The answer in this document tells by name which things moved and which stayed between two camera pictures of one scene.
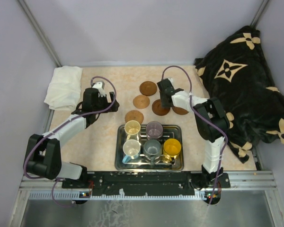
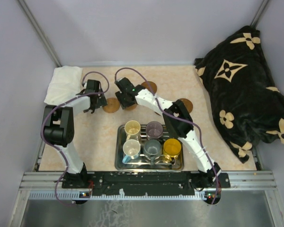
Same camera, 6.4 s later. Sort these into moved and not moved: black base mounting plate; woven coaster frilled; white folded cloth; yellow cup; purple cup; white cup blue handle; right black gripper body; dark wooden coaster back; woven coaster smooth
Moved: woven coaster smooth; woven coaster frilled; right black gripper body
Not moved: purple cup; dark wooden coaster back; white folded cloth; black base mounting plate; yellow cup; white cup blue handle
